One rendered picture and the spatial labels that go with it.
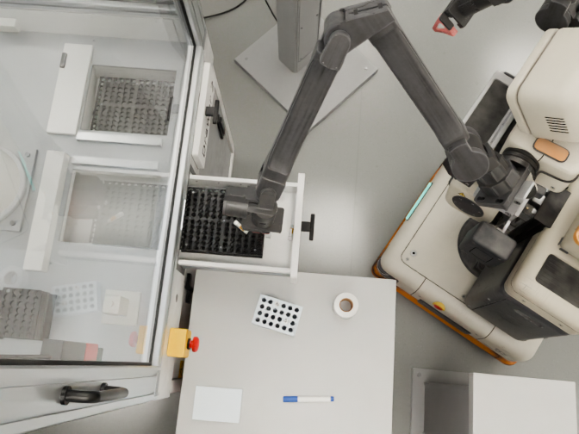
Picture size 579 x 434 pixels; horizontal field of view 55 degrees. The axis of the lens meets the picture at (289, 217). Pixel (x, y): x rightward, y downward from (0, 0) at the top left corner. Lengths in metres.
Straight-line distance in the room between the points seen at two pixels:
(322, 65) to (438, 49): 1.83
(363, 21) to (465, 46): 1.88
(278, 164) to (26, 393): 0.69
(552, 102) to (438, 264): 1.09
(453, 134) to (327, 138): 1.43
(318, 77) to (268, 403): 0.90
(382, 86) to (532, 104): 1.53
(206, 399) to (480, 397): 0.75
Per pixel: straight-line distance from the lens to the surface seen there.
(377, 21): 1.05
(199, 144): 1.57
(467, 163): 1.21
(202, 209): 1.57
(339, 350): 1.60
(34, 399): 0.80
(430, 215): 2.22
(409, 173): 2.56
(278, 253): 1.55
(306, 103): 1.13
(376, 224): 2.46
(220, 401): 1.59
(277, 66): 2.68
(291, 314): 1.57
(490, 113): 1.55
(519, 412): 1.72
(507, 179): 1.28
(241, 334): 1.61
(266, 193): 1.23
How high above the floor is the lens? 2.36
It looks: 75 degrees down
